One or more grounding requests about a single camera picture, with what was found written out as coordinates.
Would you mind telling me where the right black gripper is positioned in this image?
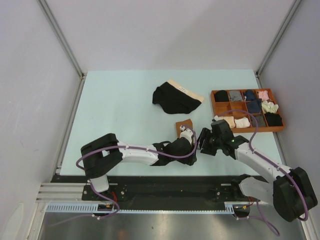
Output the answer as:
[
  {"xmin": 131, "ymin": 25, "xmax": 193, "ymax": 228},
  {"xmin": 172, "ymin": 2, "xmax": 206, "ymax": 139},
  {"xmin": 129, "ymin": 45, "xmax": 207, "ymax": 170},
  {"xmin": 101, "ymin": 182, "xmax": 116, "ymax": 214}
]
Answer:
[{"xmin": 195, "ymin": 127, "xmax": 223, "ymax": 156}]

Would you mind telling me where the brown boxer underwear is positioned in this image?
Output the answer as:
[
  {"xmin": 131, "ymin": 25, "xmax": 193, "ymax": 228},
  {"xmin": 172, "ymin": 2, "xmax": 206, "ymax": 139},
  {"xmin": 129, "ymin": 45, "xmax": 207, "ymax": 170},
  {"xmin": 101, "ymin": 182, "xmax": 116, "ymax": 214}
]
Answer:
[{"xmin": 175, "ymin": 118, "xmax": 193, "ymax": 138}]

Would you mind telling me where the black underwear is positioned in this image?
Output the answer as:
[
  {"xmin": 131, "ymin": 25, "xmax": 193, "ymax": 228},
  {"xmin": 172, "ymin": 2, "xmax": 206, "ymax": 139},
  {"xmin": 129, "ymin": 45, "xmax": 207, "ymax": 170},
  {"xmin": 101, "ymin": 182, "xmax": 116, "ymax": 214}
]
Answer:
[{"xmin": 152, "ymin": 79, "xmax": 205, "ymax": 115}]

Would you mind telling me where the navy blue underwear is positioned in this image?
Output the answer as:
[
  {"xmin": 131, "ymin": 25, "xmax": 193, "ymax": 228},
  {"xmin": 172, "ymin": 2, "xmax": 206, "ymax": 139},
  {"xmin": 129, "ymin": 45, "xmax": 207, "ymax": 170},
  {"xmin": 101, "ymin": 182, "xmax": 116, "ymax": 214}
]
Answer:
[{"xmin": 246, "ymin": 98, "xmax": 262, "ymax": 114}]

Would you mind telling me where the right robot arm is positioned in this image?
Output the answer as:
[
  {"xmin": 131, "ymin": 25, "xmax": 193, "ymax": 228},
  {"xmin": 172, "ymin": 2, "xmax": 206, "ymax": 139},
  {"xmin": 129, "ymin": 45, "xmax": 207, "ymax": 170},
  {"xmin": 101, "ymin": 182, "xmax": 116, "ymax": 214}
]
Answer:
[{"xmin": 198, "ymin": 120, "xmax": 318, "ymax": 222}]

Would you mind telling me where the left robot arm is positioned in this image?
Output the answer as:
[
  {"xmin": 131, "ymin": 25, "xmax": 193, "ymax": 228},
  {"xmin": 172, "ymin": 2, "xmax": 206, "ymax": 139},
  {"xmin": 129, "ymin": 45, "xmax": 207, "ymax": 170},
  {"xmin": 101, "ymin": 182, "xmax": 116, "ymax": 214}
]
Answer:
[{"xmin": 76, "ymin": 130, "xmax": 197, "ymax": 200}]

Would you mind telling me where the rolled beige garment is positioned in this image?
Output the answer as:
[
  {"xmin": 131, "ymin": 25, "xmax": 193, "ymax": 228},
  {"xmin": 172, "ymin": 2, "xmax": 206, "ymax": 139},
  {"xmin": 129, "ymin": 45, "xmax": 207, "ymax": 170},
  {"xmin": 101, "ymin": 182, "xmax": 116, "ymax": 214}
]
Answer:
[{"xmin": 221, "ymin": 116, "xmax": 236, "ymax": 129}]

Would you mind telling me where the rolled white garment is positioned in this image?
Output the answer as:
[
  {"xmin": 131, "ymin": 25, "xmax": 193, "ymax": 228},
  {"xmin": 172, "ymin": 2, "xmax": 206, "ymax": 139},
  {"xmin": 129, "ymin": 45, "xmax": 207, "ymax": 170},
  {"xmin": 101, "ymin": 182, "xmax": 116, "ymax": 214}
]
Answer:
[{"xmin": 234, "ymin": 117, "xmax": 251, "ymax": 129}]

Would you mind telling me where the rolled black garment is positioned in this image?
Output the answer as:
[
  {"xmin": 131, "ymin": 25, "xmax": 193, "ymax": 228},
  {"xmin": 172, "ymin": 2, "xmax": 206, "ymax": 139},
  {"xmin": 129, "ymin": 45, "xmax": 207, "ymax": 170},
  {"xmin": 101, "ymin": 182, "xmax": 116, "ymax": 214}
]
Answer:
[
  {"xmin": 264, "ymin": 112, "xmax": 283, "ymax": 127},
  {"xmin": 214, "ymin": 90, "xmax": 229, "ymax": 102}
]

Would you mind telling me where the rolled grey striped garment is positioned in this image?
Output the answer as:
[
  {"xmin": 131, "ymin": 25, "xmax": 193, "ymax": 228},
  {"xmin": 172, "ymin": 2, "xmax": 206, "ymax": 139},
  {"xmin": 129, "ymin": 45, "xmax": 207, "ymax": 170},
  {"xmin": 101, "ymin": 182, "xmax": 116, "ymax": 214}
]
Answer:
[{"xmin": 228, "ymin": 90, "xmax": 244, "ymax": 102}]

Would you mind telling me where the wooden compartment tray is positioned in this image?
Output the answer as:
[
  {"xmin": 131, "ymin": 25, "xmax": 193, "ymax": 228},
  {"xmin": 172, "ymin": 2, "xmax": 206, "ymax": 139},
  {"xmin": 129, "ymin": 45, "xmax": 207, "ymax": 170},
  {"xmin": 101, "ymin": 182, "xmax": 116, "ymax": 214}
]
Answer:
[{"xmin": 210, "ymin": 88, "xmax": 285, "ymax": 133}]

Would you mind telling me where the rolled dark grey garment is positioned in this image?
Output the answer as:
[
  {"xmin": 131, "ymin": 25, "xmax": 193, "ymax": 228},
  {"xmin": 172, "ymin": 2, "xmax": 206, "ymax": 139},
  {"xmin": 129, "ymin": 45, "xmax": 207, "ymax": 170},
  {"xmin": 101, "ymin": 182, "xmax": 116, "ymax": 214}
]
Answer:
[{"xmin": 250, "ymin": 114, "xmax": 267, "ymax": 128}]

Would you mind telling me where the rolled navy garment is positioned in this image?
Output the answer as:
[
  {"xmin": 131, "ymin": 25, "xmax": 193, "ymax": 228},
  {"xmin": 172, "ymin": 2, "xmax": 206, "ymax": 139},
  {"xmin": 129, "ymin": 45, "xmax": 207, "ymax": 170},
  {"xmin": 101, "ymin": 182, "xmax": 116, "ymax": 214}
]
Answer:
[{"xmin": 243, "ymin": 89, "xmax": 257, "ymax": 102}]

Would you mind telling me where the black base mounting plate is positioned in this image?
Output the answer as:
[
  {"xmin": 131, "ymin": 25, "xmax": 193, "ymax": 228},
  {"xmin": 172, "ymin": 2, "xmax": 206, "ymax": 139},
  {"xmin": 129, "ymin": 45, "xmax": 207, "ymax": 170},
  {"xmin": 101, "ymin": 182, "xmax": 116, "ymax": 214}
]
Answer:
[{"xmin": 51, "ymin": 175, "xmax": 255, "ymax": 208}]

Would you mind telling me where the rolled cream garment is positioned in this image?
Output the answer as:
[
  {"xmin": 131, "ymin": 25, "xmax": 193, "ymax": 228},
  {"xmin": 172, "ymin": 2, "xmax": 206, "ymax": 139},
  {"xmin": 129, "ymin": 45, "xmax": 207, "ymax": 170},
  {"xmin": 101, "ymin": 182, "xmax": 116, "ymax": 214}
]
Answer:
[{"xmin": 261, "ymin": 101, "xmax": 279, "ymax": 114}]

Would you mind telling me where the rolled black garment front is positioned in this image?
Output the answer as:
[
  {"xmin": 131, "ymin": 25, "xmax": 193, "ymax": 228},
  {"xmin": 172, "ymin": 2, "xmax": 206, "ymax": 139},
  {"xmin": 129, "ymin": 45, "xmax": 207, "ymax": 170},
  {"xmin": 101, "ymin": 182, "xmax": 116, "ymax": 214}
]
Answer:
[{"xmin": 264, "ymin": 112, "xmax": 283, "ymax": 127}]

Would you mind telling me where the rolled pink garment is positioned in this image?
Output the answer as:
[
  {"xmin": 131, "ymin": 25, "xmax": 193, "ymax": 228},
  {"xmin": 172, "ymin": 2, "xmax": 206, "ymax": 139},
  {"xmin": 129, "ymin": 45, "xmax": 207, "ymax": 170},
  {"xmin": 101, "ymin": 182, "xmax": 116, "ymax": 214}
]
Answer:
[{"xmin": 257, "ymin": 90, "xmax": 270, "ymax": 101}]

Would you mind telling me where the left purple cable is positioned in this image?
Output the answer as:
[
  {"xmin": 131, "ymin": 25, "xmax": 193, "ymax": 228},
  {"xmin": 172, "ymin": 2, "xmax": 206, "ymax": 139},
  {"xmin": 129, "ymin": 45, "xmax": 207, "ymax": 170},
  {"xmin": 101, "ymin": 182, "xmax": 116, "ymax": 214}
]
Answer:
[{"xmin": 48, "ymin": 124, "xmax": 199, "ymax": 227}]

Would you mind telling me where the purple cable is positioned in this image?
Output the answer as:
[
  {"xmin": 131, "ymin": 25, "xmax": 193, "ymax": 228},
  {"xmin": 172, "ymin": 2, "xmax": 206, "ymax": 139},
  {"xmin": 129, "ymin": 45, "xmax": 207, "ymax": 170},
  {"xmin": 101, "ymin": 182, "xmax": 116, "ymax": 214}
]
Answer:
[
  {"xmin": 48, "ymin": 124, "xmax": 199, "ymax": 227},
  {"xmin": 213, "ymin": 109, "xmax": 310, "ymax": 236}
]

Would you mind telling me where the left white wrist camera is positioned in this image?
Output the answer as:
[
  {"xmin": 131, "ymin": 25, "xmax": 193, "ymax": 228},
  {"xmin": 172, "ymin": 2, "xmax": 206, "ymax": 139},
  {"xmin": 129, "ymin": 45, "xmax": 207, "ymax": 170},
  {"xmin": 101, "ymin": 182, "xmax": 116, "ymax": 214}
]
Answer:
[{"xmin": 179, "ymin": 128, "xmax": 196, "ymax": 145}]

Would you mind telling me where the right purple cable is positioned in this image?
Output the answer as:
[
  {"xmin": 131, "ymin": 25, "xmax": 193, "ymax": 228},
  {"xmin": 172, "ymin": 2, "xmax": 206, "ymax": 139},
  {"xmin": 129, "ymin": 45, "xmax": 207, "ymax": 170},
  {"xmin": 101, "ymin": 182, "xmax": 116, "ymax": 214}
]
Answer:
[{"xmin": 213, "ymin": 109, "xmax": 310, "ymax": 236}]

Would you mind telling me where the right aluminium frame post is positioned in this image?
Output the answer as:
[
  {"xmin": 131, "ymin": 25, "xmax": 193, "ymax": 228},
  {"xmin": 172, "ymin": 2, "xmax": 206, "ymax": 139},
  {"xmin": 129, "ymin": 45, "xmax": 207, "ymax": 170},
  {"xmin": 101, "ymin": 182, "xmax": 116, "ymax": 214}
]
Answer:
[{"xmin": 255, "ymin": 0, "xmax": 304, "ymax": 77}]

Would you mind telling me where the aluminium frame post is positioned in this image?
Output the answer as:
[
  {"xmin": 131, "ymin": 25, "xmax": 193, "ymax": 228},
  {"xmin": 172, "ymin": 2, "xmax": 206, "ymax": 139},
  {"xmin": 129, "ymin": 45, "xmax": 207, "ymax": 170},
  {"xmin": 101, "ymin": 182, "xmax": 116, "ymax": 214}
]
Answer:
[
  {"xmin": 255, "ymin": 0, "xmax": 304, "ymax": 77},
  {"xmin": 37, "ymin": 0, "xmax": 87, "ymax": 78}
]

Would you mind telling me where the white slotted cable duct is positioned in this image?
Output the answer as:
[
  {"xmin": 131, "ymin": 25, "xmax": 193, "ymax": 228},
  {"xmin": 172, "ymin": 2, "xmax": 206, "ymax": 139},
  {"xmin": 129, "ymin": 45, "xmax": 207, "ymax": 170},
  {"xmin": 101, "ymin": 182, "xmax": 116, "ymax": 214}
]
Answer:
[{"xmin": 45, "ymin": 202, "xmax": 243, "ymax": 215}]

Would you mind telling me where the left aluminium frame post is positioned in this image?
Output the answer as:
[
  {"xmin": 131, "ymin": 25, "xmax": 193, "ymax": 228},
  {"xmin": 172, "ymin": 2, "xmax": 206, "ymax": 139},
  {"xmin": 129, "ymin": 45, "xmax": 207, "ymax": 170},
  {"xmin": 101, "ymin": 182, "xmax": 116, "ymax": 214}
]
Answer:
[{"xmin": 37, "ymin": 0, "xmax": 87, "ymax": 78}]

